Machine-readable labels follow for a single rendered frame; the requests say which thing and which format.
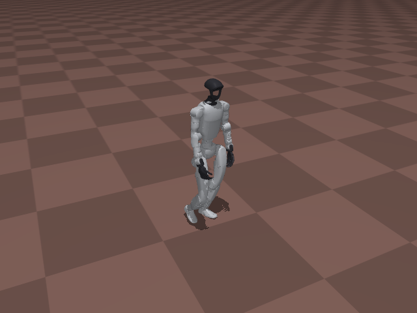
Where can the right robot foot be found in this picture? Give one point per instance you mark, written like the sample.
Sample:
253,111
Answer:
190,214

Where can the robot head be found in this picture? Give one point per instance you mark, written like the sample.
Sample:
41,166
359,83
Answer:
213,85

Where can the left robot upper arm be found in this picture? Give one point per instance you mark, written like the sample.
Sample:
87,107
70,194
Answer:
225,124

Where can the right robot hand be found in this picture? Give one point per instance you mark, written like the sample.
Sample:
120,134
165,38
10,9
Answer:
202,170

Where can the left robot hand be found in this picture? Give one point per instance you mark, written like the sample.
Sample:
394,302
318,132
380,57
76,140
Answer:
230,157

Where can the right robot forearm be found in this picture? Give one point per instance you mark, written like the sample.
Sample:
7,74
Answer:
196,148

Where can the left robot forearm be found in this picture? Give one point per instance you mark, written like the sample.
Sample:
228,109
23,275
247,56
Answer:
227,138

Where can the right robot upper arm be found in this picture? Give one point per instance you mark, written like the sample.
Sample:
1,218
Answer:
196,113

